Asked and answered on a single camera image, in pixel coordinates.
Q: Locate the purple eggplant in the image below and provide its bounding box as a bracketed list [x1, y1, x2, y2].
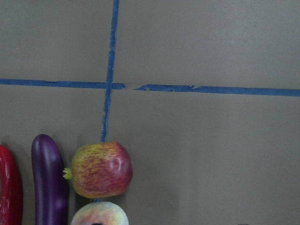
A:
[31, 134, 68, 225]

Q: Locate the red chili pepper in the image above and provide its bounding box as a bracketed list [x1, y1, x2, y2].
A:
[0, 146, 23, 225]

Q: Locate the pink green peach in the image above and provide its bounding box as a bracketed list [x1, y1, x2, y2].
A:
[70, 202, 129, 225]

